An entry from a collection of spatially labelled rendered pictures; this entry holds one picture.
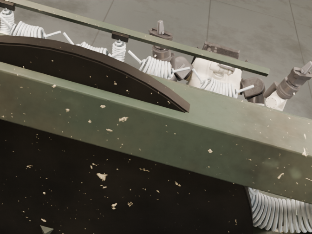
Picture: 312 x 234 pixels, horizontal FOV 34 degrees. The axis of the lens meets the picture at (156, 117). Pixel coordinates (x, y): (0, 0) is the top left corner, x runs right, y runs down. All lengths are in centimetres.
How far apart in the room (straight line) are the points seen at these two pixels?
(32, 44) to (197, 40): 518
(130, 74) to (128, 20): 517
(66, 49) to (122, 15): 524
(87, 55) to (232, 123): 25
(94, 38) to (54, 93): 464
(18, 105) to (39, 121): 4
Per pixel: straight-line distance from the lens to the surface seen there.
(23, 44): 80
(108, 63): 78
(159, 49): 237
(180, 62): 263
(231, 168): 84
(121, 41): 152
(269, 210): 102
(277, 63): 606
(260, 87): 268
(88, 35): 546
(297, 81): 245
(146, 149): 83
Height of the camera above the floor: 265
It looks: 36 degrees down
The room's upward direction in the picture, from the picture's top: 17 degrees clockwise
